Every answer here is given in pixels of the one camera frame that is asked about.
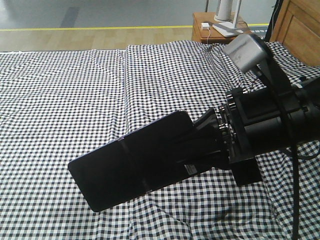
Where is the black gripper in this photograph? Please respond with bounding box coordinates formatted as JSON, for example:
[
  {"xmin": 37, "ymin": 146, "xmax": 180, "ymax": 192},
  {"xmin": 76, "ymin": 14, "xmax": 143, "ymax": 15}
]
[{"xmin": 157, "ymin": 86, "xmax": 308, "ymax": 187}]

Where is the black folding smartphone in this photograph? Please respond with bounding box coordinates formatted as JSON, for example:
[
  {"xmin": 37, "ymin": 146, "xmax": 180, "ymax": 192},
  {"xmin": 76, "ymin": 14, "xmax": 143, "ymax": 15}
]
[{"xmin": 68, "ymin": 111, "xmax": 211, "ymax": 212}]

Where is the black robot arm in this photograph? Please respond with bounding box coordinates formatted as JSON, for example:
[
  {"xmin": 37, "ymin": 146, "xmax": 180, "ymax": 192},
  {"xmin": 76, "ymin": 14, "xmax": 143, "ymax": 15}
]
[{"xmin": 160, "ymin": 78, "xmax": 320, "ymax": 186}]

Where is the white desk lamp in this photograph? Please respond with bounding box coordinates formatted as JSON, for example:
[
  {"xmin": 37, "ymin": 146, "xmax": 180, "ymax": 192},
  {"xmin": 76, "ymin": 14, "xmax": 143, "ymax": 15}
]
[{"xmin": 212, "ymin": 0, "xmax": 251, "ymax": 38}]

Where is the white charger adapter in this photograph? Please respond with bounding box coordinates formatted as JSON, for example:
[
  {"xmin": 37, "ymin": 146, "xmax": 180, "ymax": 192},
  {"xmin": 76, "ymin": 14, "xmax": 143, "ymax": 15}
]
[{"xmin": 201, "ymin": 22, "xmax": 210, "ymax": 31}]

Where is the wooden nightstand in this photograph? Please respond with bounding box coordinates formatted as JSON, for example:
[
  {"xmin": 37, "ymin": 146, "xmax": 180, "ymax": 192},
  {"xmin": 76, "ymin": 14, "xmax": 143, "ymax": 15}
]
[{"xmin": 191, "ymin": 12, "xmax": 247, "ymax": 44}]

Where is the white cylindrical appliance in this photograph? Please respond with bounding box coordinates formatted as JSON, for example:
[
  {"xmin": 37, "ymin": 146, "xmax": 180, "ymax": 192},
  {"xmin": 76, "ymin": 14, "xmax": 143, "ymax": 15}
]
[{"xmin": 214, "ymin": 0, "xmax": 233, "ymax": 22}]

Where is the wooden headboard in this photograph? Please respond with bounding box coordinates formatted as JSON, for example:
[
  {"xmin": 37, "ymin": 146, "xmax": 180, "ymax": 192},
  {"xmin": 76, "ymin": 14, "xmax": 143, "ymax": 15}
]
[{"xmin": 270, "ymin": 0, "xmax": 320, "ymax": 67}]

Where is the black white checkered bedsheet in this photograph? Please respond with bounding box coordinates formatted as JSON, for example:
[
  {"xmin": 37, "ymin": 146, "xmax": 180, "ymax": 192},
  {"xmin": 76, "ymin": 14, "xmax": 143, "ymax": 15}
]
[{"xmin": 0, "ymin": 41, "xmax": 320, "ymax": 240}]

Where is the black camera cable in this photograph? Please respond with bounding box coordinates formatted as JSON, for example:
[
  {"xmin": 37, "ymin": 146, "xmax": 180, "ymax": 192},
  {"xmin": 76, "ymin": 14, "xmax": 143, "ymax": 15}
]
[{"xmin": 259, "ymin": 44, "xmax": 320, "ymax": 240}]

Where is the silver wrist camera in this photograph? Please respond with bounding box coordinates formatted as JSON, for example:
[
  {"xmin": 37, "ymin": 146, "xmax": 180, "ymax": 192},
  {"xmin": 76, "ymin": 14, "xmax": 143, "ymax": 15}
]
[{"xmin": 222, "ymin": 33, "xmax": 272, "ymax": 73}]

